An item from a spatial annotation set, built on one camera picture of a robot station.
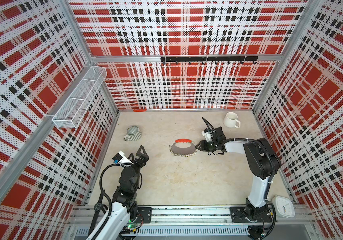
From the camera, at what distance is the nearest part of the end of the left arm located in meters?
0.60

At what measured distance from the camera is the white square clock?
28.6 inches

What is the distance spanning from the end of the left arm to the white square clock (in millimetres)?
675
